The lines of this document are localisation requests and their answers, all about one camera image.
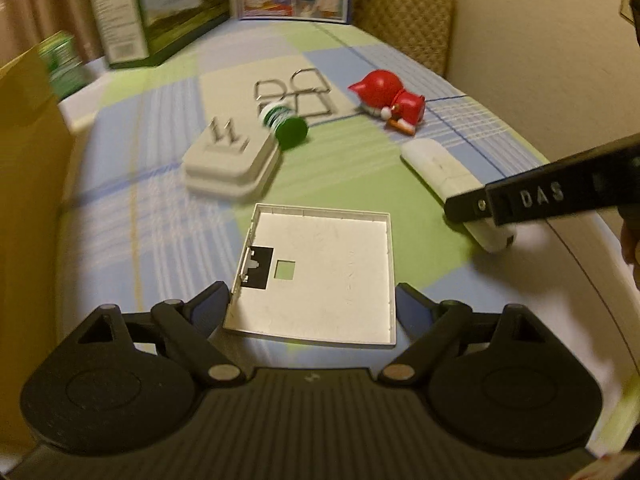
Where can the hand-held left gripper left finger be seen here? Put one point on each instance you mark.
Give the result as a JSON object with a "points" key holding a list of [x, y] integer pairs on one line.
{"points": [[205, 306]]}

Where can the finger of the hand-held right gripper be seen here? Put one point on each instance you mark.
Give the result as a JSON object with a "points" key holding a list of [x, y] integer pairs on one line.
{"points": [[467, 206]]}

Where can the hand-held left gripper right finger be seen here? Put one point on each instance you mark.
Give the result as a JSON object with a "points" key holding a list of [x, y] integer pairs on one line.
{"points": [[410, 310]]}

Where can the white rounded device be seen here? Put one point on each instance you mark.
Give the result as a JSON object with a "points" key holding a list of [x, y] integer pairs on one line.
{"points": [[440, 167]]}

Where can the white square plastic plate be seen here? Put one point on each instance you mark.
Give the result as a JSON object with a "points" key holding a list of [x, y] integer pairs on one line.
{"points": [[330, 280]]}

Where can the white plug adapter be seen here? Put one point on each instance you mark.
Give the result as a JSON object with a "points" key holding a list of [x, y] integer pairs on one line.
{"points": [[225, 165]]}

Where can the red toy figure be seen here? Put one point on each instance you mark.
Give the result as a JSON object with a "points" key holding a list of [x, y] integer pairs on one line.
{"points": [[382, 90]]}

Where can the small green white bottle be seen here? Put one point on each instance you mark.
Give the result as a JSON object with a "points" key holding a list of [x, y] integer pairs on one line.
{"points": [[287, 127]]}

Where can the large cardboard box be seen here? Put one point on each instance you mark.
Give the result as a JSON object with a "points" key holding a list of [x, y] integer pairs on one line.
{"points": [[30, 210]]}

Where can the person's right hand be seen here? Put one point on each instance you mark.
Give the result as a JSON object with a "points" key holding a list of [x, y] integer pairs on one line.
{"points": [[632, 245]]}

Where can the chair with quilted cover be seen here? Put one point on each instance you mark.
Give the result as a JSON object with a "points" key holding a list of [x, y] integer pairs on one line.
{"points": [[405, 15]]}

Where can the pack of green drink cartons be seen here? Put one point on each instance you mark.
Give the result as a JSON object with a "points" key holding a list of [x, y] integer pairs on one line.
{"points": [[65, 65]]}

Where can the green milk carton box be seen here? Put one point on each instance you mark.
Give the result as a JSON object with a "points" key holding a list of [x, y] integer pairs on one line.
{"points": [[165, 10]]}

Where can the beige wall socket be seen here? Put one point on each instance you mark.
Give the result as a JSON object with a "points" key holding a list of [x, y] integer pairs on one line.
{"points": [[631, 2]]}

